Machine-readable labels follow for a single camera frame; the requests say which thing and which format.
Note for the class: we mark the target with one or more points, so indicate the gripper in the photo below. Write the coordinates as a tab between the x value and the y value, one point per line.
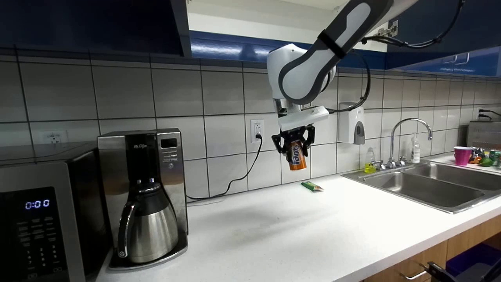
296	135

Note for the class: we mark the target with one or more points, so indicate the orange soda can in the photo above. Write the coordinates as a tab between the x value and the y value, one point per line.
297	156

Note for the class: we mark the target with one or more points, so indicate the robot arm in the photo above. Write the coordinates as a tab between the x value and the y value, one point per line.
309	70

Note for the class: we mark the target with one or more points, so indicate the open blue upper cabinet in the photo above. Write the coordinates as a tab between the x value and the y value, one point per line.
242	27

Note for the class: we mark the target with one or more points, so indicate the blue cabinet door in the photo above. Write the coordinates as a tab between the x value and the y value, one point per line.
181	27

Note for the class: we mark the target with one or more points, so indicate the green can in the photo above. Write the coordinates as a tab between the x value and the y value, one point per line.
495	157

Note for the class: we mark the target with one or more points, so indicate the closed blue upper cabinet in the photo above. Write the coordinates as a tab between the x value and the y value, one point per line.
86	23

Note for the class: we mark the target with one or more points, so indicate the green snack packet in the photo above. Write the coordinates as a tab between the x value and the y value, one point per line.
312	186

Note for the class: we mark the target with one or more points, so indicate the white soap dispenser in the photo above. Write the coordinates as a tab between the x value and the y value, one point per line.
348	125

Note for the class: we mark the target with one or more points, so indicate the yellow dish soap bottle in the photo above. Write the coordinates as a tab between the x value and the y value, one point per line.
370	166

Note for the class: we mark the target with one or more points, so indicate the chrome tap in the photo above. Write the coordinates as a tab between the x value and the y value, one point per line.
393	137

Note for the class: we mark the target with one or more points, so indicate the white pump bottle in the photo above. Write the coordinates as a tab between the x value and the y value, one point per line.
415	150

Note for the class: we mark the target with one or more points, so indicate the steel coffee maker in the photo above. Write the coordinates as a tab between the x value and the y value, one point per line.
172	176

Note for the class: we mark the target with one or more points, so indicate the steel double sink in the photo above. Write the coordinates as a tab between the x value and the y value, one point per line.
422	190

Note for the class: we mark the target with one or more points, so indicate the pink plastic cup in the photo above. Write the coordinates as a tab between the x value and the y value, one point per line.
462	156

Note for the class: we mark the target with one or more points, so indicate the steel coffee carafe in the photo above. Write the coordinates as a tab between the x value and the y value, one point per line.
150	227

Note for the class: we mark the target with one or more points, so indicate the wooden drawer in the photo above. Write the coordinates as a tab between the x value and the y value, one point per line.
415	258

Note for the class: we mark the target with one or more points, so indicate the heap of small snacks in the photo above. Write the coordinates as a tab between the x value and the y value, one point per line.
476	155

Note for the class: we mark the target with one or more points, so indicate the steel toaster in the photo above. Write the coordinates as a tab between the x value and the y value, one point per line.
485	135

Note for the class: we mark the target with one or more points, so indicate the green lime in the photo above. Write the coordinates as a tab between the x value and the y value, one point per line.
486	162

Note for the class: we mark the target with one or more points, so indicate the blue bin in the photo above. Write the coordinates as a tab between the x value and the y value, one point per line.
473	256

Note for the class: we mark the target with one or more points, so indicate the black chair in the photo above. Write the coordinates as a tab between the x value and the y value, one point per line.
469	274

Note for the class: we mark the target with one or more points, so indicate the steel microwave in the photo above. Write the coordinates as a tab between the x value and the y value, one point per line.
47	219

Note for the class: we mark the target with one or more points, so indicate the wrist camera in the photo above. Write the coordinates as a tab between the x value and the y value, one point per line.
303	117

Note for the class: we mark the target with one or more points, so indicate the white wall socket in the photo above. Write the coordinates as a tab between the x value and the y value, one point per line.
257	127
54	137
482	111

